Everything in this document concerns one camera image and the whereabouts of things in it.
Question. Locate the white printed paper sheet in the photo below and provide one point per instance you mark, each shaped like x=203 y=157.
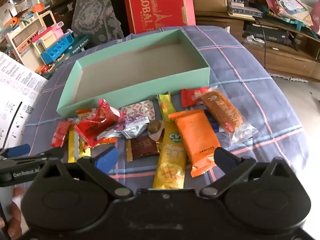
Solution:
x=17 y=87

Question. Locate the wooden shelf unit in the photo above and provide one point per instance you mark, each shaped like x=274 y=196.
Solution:
x=282 y=57

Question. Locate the red pillow snack packet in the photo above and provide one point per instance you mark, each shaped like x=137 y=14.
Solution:
x=192 y=96

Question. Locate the round brown wrapped candy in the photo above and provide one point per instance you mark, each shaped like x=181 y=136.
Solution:
x=154 y=127

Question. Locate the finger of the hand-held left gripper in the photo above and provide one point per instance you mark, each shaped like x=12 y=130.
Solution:
x=16 y=151
x=47 y=153

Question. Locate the gold yellow snack packet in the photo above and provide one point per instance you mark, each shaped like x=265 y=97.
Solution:
x=84 y=148
x=72 y=146

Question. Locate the clear orange cake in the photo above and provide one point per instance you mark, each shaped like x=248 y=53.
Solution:
x=222 y=112

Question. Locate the blue plaid blanket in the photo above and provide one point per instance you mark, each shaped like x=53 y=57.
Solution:
x=250 y=67

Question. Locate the green toy tray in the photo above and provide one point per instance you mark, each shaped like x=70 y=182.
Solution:
x=80 y=46

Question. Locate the red gift box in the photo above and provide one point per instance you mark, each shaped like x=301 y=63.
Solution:
x=160 y=5

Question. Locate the person's left hand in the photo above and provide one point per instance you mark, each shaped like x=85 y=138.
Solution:
x=13 y=213

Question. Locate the blue white snack packet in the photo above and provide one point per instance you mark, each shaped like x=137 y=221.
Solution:
x=215 y=128

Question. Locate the white floral snack packet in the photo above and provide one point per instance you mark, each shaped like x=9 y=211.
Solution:
x=142 y=108

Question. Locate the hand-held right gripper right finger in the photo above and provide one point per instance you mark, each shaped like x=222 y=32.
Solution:
x=221 y=156

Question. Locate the pink picture book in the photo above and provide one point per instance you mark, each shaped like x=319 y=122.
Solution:
x=287 y=2

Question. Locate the grey lace cloth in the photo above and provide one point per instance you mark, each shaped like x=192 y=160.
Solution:
x=95 y=12

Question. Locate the teal cardboard box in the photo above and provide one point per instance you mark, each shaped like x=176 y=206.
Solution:
x=140 y=70

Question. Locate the brown chocolate packet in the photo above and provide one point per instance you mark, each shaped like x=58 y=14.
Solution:
x=143 y=147

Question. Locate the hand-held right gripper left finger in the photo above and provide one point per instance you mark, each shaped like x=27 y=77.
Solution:
x=107 y=157

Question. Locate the orange cartoon candy packet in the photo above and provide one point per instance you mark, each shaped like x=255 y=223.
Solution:
x=108 y=140

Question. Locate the purple snack packet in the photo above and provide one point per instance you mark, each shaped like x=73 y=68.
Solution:
x=130 y=128

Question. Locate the stack of books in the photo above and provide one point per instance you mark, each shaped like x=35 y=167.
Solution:
x=243 y=6

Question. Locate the white power strip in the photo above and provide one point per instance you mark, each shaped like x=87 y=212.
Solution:
x=287 y=77

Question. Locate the crinkly red candy packet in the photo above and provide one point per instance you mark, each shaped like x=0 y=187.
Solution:
x=96 y=122

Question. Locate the plain orange snack packet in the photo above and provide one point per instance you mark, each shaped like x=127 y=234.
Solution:
x=195 y=137

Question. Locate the long yellow mango bar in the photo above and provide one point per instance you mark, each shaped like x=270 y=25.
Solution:
x=170 y=150

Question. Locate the blue toy rack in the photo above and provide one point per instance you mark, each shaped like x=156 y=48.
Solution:
x=53 y=52

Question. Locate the cream pink toy kitchen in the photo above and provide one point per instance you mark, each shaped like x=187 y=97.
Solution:
x=27 y=35

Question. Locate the black media player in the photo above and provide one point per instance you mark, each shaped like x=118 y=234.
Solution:
x=270 y=35

